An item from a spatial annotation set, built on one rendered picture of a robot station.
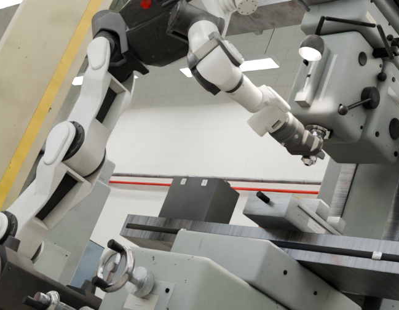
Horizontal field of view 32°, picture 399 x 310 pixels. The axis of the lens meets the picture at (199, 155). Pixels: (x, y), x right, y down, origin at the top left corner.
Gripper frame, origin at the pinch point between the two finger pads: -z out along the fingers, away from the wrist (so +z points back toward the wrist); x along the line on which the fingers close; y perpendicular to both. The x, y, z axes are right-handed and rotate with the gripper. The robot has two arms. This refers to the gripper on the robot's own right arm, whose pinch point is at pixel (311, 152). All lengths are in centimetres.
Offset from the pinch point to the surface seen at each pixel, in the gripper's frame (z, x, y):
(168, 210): 5, 48, 25
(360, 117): -5.3, -10.0, -15.2
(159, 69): -424, 698, -372
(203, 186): 4.5, 35.9, 15.7
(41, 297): 61, 13, 72
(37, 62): 13, 172, -42
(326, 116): 7.4, -7.5, -8.3
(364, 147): -16.1, -6.7, -10.7
